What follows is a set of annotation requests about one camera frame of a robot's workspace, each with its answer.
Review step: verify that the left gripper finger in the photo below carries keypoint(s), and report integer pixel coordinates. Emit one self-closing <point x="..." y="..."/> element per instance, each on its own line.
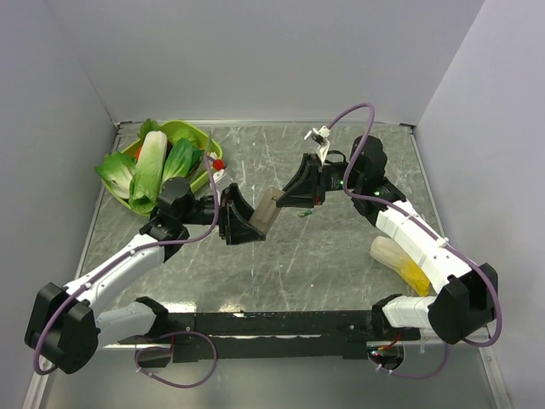
<point x="240" y="231"/>
<point x="239" y="203"/>

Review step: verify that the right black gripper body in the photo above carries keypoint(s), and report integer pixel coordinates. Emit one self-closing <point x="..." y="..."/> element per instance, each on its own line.
<point x="330" y="178"/>

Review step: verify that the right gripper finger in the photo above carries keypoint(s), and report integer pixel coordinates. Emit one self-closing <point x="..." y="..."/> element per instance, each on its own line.
<point x="306" y="177"/>
<point x="297" y="198"/>

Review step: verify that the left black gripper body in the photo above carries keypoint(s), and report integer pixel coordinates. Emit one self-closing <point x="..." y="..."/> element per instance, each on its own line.
<point x="224" y="206"/>

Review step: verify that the beige remote control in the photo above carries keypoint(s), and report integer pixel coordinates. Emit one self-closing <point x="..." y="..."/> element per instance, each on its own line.
<point x="266" y="212"/>

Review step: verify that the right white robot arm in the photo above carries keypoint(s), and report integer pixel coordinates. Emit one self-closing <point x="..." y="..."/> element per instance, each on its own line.
<point x="465" y="298"/>

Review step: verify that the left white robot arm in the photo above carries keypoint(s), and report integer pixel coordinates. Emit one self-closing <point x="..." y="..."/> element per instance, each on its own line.
<point x="64" y="325"/>

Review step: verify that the green plastic basket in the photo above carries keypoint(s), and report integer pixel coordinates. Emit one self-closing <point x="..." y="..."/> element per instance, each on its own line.
<point x="175" y="130"/>

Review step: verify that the green bok choy right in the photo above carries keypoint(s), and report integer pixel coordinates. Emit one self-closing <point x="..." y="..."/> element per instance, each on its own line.
<point x="183" y="157"/>

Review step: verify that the long white green cabbage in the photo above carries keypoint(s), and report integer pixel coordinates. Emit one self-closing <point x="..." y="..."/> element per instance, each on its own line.
<point x="146" y="182"/>

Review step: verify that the yellow napa cabbage toy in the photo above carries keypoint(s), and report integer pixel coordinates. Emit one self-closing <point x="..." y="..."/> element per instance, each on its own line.
<point x="388" y="253"/>

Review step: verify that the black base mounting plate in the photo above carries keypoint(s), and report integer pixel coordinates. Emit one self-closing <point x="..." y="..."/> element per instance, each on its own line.
<point x="260" y="335"/>

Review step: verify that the green lettuce leaf left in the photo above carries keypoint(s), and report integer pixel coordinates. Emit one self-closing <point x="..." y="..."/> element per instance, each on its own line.
<point x="116" y="172"/>

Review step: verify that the aluminium rail frame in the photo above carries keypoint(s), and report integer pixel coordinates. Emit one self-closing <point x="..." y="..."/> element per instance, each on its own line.
<point x="273" y="276"/>

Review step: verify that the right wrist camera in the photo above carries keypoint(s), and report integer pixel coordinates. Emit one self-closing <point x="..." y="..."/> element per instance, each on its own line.
<point x="321" y="137"/>

